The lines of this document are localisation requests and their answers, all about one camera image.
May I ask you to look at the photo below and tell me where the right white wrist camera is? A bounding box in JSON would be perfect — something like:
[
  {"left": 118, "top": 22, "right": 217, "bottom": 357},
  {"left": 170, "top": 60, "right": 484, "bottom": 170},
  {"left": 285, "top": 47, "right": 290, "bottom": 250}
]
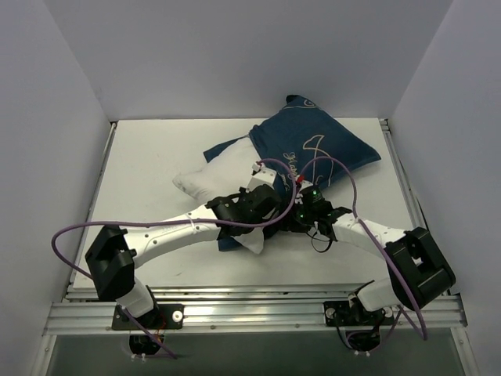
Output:
[{"left": 296, "top": 175, "right": 313, "bottom": 197}]

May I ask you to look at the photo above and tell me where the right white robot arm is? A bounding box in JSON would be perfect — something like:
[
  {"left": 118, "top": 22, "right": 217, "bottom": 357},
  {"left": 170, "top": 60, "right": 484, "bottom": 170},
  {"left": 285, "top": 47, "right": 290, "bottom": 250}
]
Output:
[{"left": 280, "top": 186, "right": 456, "bottom": 324}]

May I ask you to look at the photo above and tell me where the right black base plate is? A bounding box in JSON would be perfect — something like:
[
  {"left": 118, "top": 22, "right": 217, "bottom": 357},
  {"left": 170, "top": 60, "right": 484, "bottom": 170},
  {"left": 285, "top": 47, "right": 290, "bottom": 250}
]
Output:
[{"left": 323, "top": 301, "right": 363, "bottom": 327}]

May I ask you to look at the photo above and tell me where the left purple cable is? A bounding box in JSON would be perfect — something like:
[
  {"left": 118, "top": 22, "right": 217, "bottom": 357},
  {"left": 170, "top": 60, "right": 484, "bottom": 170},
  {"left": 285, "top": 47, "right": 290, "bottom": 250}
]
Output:
[{"left": 51, "top": 157, "right": 301, "bottom": 360}]

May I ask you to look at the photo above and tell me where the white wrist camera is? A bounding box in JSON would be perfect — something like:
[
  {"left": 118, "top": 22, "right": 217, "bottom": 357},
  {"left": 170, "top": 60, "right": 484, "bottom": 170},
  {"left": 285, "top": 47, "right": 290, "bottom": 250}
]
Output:
[
  {"left": 246, "top": 162, "right": 277, "bottom": 197},
  {"left": 296, "top": 175, "right": 313, "bottom": 197}
]

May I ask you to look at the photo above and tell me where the white pillow insert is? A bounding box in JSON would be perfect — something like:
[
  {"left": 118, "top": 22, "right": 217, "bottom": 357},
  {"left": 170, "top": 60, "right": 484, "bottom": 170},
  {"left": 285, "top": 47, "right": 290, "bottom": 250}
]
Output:
[{"left": 171, "top": 137, "right": 271, "bottom": 255}]

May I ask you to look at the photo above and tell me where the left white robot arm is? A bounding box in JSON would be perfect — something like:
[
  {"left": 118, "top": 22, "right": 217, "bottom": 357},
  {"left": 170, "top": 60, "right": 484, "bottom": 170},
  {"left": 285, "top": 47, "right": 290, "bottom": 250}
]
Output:
[{"left": 85, "top": 185, "right": 283, "bottom": 328}]

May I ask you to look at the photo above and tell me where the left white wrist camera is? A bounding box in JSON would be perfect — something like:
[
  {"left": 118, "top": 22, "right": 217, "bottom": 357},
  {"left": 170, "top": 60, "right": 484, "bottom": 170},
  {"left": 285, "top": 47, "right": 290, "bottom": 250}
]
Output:
[{"left": 246, "top": 162, "right": 277, "bottom": 197}]

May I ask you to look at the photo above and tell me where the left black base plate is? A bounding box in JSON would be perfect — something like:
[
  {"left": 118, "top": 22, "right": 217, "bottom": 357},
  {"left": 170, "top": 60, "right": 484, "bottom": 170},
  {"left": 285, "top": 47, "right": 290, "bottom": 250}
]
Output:
[{"left": 111, "top": 304, "right": 184, "bottom": 331}]

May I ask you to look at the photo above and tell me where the aluminium front rail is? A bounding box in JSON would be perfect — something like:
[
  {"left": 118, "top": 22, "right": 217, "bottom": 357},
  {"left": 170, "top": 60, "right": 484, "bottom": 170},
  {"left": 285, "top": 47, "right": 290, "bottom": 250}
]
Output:
[{"left": 41, "top": 284, "right": 467, "bottom": 336}]

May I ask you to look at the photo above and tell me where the left aluminium side rail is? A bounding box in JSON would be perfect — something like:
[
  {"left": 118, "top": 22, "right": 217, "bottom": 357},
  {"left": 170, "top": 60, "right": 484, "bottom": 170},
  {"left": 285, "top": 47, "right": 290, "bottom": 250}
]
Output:
[{"left": 64, "top": 121, "right": 118, "bottom": 291}]

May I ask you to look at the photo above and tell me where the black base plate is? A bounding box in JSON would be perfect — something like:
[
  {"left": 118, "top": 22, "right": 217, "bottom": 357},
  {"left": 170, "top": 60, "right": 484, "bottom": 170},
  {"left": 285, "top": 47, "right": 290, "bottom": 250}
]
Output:
[
  {"left": 111, "top": 304, "right": 184, "bottom": 331},
  {"left": 323, "top": 301, "right": 363, "bottom": 327}
]

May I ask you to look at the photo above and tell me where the blue patterned pillowcase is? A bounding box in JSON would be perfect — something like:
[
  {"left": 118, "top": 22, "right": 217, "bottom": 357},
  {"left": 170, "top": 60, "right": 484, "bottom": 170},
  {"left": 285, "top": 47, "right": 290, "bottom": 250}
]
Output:
[{"left": 202, "top": 94, "right": 382, "bottom": 254}]

